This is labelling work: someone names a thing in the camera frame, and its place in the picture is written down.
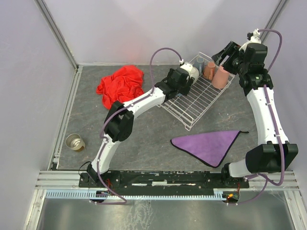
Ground salmon pink ceramic mug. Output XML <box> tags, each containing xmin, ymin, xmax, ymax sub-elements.
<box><xmin>203</xmin><ymin>62</ymin><xmax>215</xmax><ymax>81</ymax></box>

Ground cream ceramic mug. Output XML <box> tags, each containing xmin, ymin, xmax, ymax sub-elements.
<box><xmin>189</xmin><ymin>66</ymin><xmax>200</xmax><ymax>85</ymax></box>

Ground light blue ceramic mug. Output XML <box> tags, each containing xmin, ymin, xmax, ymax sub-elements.
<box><xmin>193</xmin><ymin>56</ymin><xmax>204</xmax><ymax>74</ymax></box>

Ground pink plastic tumbler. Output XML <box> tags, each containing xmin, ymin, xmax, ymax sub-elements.
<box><xmin>212</xmin><ymin>66</ymin><xmax>230</xmax><ymax>89</ymax></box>

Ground beige cup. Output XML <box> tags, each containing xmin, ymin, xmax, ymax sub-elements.
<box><xmin>65</xmin><ymin>134</ymin><xmax>86</xmax><ymax>152</ymax></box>

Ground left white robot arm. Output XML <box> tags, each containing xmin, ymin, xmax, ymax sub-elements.
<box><xmin>87</xmin><ymin>64</ymin><xmax>194</xmax><ymax>182</ymax></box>

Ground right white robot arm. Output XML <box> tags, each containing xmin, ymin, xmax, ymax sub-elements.
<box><xmin>212</xmin><ymin>41</ymin><xmax>298</xmax><ymax>186</ymax></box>

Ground red crumpled cloth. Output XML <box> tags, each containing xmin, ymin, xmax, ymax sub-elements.
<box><xmin>96</xmin><ymin>65</ymin><xmax>144</xmax><ymax>110</ymax></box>

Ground purple microfiber cloth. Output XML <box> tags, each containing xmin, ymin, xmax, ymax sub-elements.
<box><xmin>170</xmin><ymin>130</ymin><xmax>249</xmax><ymax>168</ymax></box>

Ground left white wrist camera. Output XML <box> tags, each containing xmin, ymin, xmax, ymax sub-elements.
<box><xmin>179</xmin><ymin>59</ymin><xmax>193</xmax><ymax>74</ymax></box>

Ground white wire dish rack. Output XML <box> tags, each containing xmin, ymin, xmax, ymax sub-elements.
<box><xmin>159</xmin><ymin>52</ymin><xmax>235</xmax><ymax>131</ymax></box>

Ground black mounting base plate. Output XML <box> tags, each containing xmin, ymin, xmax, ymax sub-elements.
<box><xmin>78</xmin><ymin>169</ymin><xmax>250</xmax><ymax>195</ymax></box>

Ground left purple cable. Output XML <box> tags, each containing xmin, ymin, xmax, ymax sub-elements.
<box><xmin>97</xmin><ymin>47</ymin><xmax>184</xmax><ymax>205</ymax></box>

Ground light blue cable duct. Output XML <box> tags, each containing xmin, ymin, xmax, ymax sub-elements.
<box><xmin>45</xmin><ymin>188</ymin><xmax>228</xmax><ymax>201</ymax></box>

